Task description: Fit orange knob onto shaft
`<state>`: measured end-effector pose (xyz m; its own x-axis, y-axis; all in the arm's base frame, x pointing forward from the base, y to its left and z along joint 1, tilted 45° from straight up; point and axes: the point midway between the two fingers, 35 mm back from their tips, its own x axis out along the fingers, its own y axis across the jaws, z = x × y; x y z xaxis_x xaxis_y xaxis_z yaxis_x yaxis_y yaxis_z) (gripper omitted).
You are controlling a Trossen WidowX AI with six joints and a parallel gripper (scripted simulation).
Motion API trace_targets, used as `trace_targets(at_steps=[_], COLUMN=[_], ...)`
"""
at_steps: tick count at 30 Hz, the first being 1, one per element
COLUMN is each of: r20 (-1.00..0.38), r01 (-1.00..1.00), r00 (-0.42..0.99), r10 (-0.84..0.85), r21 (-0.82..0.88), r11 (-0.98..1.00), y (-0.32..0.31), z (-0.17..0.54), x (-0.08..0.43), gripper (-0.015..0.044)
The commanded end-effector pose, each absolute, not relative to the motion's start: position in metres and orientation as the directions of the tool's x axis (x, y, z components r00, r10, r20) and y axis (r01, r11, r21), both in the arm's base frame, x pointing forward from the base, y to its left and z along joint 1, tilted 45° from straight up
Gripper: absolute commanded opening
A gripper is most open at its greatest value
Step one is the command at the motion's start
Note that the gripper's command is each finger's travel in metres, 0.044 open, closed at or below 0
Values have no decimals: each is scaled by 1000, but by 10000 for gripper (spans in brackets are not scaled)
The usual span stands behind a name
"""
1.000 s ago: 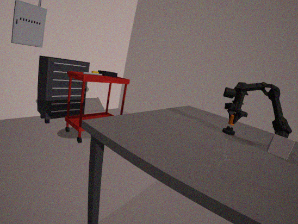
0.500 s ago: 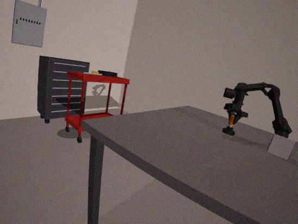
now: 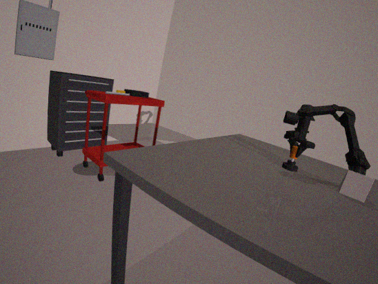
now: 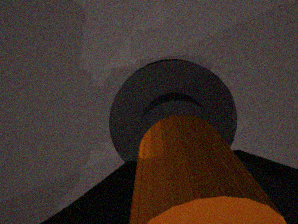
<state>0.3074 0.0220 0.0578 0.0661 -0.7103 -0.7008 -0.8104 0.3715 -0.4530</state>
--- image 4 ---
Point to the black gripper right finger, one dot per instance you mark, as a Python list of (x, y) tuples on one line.
[(279, 182)]

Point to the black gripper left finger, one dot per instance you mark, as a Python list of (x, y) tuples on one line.
[(109, 202)]

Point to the orange knob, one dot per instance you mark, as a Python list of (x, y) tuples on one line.
[(186, 174)]

